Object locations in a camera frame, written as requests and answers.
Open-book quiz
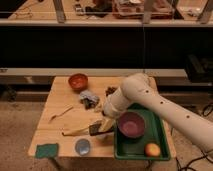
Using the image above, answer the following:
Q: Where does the grey crumpled toy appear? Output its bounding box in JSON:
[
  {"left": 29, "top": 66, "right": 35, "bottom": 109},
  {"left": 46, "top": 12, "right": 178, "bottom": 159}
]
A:
[{"left": 79, "top": 90, "right": 100, "bottom": 109}]

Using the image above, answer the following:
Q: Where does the green plastic tray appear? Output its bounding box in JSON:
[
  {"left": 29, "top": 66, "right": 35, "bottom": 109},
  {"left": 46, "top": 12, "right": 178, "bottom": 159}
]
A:
[{"left": 114, "top": 104, "right": 171, "bottom": 161}]

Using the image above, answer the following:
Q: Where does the purple bowl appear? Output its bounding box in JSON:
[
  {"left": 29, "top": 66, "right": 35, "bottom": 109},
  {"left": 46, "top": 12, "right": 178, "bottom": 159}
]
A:
[{"left": 117, "top": 112, "right": 145, "bottom": 138}]

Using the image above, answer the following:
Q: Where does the orange red bowl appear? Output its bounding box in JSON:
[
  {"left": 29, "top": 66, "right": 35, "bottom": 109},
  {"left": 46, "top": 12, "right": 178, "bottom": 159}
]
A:
[{"left": 68, "top": 73, "right": 88, "bottom": 91}]

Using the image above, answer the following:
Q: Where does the brown pine cone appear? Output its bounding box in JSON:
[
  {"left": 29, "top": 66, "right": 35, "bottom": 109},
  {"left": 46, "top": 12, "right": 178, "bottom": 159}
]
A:
[{"left": 105, "top": 87, "right": 117, "bottom": 97}]

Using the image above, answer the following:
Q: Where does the red yellow apple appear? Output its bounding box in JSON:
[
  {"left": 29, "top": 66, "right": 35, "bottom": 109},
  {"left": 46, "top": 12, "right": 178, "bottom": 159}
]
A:
[{"left": 145, "top": 143, "right": 161, "bottom": 157}]

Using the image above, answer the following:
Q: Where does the blue round lid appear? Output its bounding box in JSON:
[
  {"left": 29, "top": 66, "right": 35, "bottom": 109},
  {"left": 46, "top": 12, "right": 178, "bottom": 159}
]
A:
[{"left": 75, "top": 139, "right": 91, "bottom": 156}]

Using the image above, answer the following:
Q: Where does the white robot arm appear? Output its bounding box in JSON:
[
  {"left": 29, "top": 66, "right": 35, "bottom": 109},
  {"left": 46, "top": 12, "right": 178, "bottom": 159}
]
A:
[{"left": 103, "top": 73, "right": 213, "bottom": 156}]

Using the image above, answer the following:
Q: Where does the wooden table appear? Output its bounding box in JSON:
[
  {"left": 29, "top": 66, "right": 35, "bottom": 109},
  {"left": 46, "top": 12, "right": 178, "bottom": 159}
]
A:
[{"left": 28, "top": 77, "right": 176, "bottom": 158}]

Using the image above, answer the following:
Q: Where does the green sponge cloth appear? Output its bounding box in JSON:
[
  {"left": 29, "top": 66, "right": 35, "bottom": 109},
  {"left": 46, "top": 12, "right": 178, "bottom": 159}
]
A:
[{"left": 35, "top": 143, "right": 59, "bottom": 159}]

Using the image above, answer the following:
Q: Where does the wooden handled brush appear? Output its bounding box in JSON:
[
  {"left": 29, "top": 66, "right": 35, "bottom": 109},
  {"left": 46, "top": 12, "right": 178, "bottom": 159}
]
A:
[{"left": 62, "top": 121, "right": 114, "bottom": 136}]

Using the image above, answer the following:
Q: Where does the wooden fork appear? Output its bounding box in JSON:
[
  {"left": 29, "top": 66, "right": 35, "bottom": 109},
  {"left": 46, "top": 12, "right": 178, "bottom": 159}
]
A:
[{"left": 49, "top": 106, "right": 73, "bottom": 122}]

